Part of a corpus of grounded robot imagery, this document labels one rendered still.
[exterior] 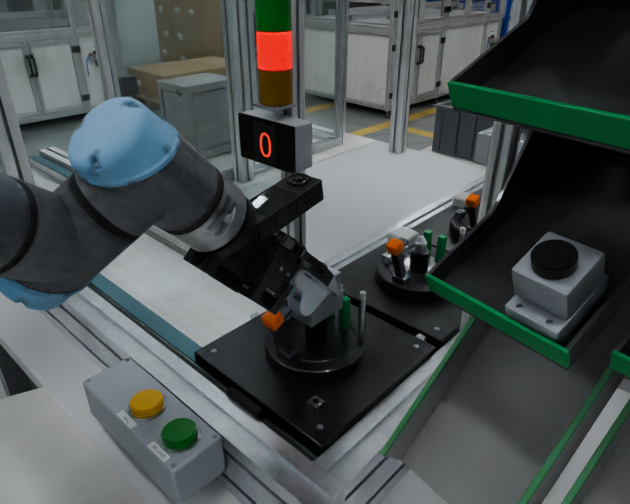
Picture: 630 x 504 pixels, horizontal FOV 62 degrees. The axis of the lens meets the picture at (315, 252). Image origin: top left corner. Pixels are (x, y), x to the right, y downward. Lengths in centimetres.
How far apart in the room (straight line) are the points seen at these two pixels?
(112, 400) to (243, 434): 18
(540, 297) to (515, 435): 19
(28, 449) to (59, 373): 15
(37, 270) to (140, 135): 13
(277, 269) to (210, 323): 36
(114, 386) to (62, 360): 25
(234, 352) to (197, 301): 23
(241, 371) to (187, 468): 14
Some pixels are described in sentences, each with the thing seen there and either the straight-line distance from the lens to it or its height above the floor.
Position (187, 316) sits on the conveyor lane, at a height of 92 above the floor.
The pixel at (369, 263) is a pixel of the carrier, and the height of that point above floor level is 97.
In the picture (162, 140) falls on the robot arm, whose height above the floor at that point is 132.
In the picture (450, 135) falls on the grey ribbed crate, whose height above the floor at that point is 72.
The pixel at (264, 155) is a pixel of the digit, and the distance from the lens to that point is 82.
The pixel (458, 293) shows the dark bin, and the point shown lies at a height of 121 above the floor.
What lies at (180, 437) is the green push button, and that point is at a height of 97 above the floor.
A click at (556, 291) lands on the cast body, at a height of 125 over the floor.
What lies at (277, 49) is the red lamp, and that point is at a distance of 78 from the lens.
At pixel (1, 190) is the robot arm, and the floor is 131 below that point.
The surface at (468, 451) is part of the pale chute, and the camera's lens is 57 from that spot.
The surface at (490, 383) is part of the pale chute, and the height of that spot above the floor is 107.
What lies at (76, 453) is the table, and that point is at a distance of 83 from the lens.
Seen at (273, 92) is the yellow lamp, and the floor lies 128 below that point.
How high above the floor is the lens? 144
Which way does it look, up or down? 29 degrees down
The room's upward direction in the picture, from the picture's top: straight up
